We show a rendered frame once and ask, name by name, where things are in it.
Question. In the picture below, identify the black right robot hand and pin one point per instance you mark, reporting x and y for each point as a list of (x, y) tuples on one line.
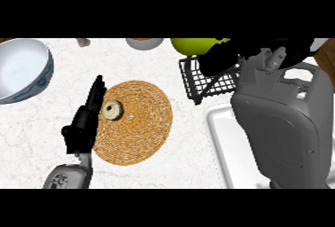
[(244, 48)]

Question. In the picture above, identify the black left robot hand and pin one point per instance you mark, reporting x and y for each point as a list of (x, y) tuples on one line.
[(83, 124)]

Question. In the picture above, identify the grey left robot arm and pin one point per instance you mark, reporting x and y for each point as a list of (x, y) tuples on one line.
[(70, 176)]

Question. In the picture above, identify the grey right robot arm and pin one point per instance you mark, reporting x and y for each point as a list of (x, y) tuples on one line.
[(284, 127)]

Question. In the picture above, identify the white tray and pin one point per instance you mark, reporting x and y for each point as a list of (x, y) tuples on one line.
[(238, 153)]

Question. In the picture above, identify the round woven placemat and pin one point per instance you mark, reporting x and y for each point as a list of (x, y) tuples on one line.
[(140, 136)]

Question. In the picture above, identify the brown wooden board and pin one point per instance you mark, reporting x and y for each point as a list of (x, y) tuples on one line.
[(327, 66)]

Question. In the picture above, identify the grey cup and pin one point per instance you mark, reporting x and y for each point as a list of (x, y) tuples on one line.
[(144, 43)]

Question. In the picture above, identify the white bowl with blue pattern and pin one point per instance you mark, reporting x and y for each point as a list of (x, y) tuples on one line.
[(20, 69)]

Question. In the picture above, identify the small grey-brown object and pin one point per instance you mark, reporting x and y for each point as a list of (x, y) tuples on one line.
[(83, 42)]

